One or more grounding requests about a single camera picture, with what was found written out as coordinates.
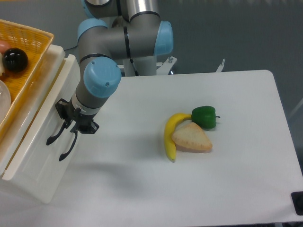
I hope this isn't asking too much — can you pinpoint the green toy bell pepper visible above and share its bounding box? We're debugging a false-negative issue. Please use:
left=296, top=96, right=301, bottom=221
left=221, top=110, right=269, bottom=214
left=191, top=106, right=220, bottom=129

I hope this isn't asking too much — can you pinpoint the white lower drawer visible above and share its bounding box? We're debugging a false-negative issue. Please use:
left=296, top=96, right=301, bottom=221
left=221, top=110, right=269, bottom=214
left=14, top=122, right=80, bottom=204

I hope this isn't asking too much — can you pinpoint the black toy ball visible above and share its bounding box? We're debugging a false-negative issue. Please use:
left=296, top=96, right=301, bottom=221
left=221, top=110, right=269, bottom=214
left=2, top=48, right=28, bottom=73

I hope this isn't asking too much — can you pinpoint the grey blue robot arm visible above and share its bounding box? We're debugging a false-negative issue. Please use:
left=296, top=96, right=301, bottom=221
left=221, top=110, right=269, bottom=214
left=55, top=0, right=173, bottom=134

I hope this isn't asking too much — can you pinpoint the black corner object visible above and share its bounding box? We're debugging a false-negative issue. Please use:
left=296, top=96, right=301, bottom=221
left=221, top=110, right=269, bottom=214
left=291, top=191, right=303, bottom=216

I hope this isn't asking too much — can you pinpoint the orange woven basket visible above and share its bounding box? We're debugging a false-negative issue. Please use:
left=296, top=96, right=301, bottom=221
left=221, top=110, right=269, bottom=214
left=0, top=19, right=54, bottom=139

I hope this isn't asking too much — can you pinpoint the pink toy fruit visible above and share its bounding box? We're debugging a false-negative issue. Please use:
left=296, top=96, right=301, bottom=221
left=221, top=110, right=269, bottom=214
left=0, top=40, right=11, bottom=54

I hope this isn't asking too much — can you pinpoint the toy bread slice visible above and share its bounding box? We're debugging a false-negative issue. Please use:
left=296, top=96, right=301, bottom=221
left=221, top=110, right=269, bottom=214
left=171, top=122, right=213, bottom=153

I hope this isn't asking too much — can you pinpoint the white drawer cabinet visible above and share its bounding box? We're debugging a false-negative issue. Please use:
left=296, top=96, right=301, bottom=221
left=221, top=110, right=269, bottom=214
left=0, top=44, right=65, bottom=174

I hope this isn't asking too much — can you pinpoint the clear plastic container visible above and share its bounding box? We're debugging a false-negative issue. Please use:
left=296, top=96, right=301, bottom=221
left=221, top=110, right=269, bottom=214
left=0, top=80, right=11, bottom=123

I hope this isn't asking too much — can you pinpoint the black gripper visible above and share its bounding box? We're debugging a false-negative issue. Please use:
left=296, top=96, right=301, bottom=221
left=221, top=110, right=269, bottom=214
left=55, top=98, right=99, bottom=134

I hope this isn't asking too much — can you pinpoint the yellow toy banana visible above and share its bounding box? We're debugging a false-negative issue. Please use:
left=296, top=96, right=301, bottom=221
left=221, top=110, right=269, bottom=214
left=163, top=113, right=191, bottom=162

